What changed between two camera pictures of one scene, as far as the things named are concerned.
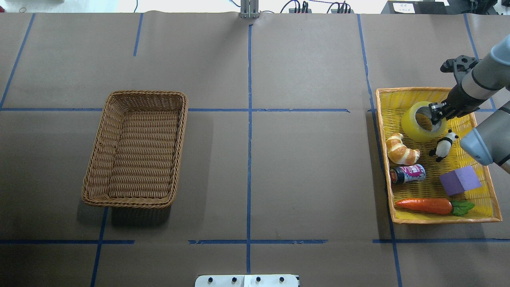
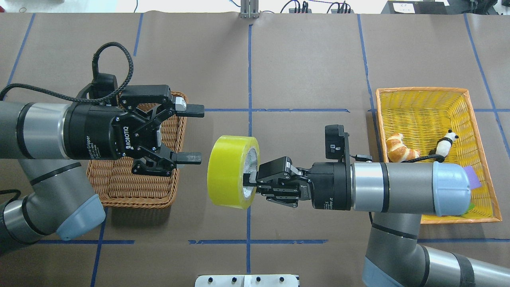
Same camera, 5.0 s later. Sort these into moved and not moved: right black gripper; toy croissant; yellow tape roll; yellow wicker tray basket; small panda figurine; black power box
Moved: right black gripper; yellow tape roll
Not moved: small panda figurine; toy croissant; black power box; yellow wicker tray basket
